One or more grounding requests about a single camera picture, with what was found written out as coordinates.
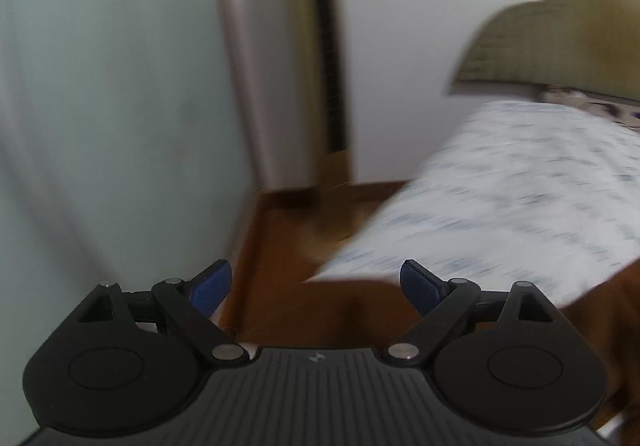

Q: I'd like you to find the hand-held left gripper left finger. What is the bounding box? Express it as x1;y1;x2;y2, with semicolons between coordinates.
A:
75;259;251;368

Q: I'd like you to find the patterned pillow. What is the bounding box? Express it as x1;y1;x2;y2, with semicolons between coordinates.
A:
539;84;640;129

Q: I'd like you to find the beige padded headboard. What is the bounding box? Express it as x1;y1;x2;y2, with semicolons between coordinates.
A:
446;0;640;102

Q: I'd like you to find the tan standing air conditioner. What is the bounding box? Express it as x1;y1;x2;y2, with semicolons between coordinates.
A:
281;0;354;191

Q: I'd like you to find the white script-printed bed sheet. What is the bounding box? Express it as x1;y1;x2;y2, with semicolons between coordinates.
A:
301;99;640;311

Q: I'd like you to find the pale green door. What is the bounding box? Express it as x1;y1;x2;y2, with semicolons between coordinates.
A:
0;0;257;369

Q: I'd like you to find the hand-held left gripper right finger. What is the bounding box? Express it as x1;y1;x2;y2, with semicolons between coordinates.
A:
382;259;557;368

